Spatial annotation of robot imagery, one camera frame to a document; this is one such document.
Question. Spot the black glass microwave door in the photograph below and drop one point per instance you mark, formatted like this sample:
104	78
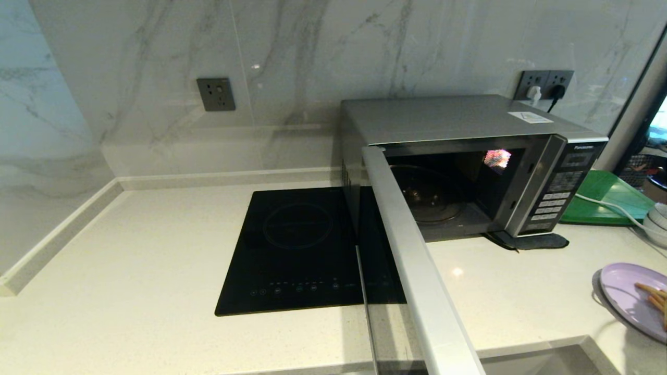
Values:
417	260

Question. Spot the purple plastic plate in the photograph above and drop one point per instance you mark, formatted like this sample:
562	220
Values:
625	297

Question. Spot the glass microwave turntable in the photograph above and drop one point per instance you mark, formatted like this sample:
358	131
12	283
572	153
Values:
432	200

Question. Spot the silver microwave oven body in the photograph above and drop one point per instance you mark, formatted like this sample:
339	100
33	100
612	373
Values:
443	117

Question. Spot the black induction cooktop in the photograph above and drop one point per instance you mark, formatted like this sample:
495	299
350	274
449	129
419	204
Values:
292	250

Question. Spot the white paper label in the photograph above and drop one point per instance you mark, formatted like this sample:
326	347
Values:
530	117

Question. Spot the black cloth pad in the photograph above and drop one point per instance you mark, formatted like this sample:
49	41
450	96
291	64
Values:
536	241

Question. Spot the white power plug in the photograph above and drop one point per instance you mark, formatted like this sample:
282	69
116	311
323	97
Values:
535	94

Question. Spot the black power plug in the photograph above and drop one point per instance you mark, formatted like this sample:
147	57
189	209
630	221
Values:
557	92

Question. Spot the green plastic cutting board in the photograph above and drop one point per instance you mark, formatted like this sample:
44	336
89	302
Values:
604	200

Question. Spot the white stacked bowls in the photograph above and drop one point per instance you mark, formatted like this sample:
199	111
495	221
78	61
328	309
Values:
656	224

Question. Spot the grey single wall socket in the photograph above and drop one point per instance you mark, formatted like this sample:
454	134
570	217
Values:
215	95

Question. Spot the grey double wall socket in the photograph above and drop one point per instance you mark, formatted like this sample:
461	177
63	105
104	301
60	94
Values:
536	78

